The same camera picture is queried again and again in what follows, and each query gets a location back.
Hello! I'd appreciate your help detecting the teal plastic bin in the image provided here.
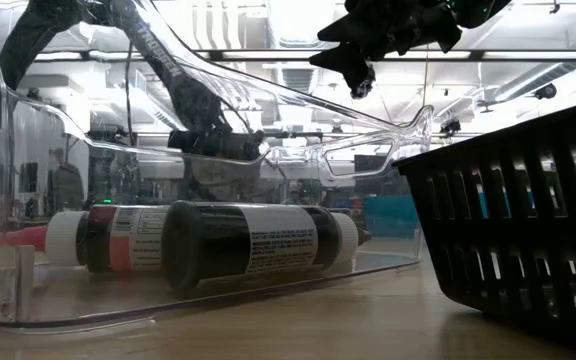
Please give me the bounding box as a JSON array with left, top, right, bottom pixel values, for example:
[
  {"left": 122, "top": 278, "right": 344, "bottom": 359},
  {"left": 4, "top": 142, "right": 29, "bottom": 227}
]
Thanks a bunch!
[{"left": 360, "top": 194, "right": 513, "bottom": 239}]

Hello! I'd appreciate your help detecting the black slotted plastic basket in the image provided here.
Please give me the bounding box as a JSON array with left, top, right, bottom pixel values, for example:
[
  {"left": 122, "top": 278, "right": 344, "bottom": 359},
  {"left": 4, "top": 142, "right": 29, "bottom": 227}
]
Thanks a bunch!
[{"left": 391, "top": 96, "right": 576, "bottom": 354}]

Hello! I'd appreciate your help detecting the black ceiling light rail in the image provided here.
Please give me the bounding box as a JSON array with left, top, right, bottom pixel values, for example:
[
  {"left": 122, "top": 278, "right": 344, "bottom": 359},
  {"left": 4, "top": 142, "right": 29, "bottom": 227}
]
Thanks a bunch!
[{"left": 32, "top": 48, "right": 576, "bottom": 64}]

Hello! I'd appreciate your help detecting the black overhead camera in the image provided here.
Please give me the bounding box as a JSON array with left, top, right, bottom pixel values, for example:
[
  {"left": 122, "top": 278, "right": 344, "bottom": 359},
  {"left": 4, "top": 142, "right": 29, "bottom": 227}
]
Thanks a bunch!
[{"left": 348, "top": 74, "right": 377, "bottom": 100}]

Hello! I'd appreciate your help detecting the silver ceiling air duct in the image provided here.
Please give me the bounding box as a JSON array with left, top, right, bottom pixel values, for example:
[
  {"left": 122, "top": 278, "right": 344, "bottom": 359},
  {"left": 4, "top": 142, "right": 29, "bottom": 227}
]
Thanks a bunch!
[{"left": 267, "top": 0, "right": 324, "bottom": 96}]

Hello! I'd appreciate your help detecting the pink paint bottle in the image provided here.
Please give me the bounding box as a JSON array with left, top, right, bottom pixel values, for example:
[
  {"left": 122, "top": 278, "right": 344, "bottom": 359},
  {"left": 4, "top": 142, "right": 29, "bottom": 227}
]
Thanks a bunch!
[{"left": 3, "top": 203, "right": 170, "bottom": 275}]

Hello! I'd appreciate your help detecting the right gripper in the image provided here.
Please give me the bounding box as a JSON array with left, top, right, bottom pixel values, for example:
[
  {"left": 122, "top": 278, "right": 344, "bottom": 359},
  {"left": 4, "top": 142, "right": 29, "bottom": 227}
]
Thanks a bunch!
[{"left": 309, "top": 0, "right": 464, "bottom": 76}]

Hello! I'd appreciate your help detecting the black paint bottle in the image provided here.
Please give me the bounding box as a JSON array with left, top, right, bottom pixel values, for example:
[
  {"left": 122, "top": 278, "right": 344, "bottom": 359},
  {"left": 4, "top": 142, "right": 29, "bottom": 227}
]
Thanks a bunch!
[{"left": 160, "top": 199, "right": 372, "bottom": 293}]

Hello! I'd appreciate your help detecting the clear plastic bin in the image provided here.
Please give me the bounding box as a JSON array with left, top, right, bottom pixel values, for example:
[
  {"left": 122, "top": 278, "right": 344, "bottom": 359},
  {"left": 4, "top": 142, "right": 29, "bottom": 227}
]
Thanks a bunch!
[{"left": 0, "top": 0, "right": 437, "bottom": 332}]

